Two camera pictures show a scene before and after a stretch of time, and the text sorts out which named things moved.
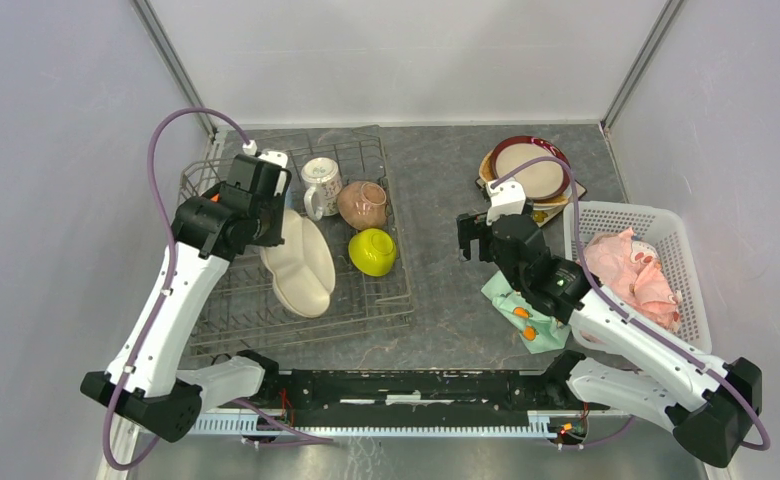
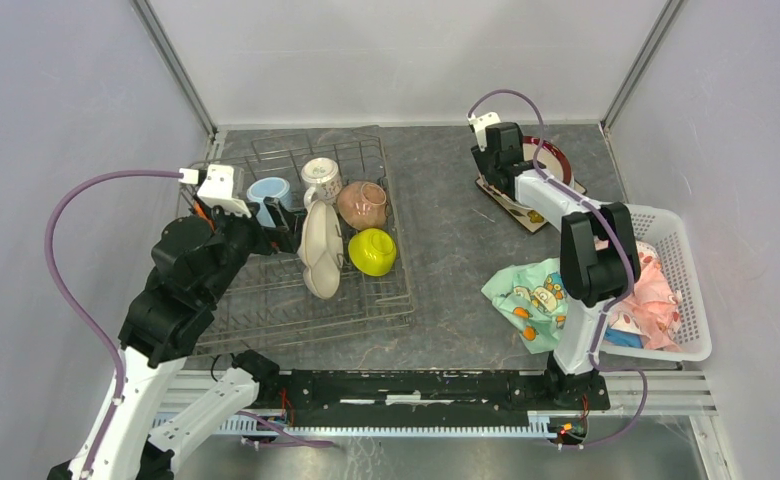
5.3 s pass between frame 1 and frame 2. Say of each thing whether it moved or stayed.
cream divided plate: moved
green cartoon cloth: stayed
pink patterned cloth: stayed
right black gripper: moved
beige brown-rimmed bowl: stayed
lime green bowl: stayed
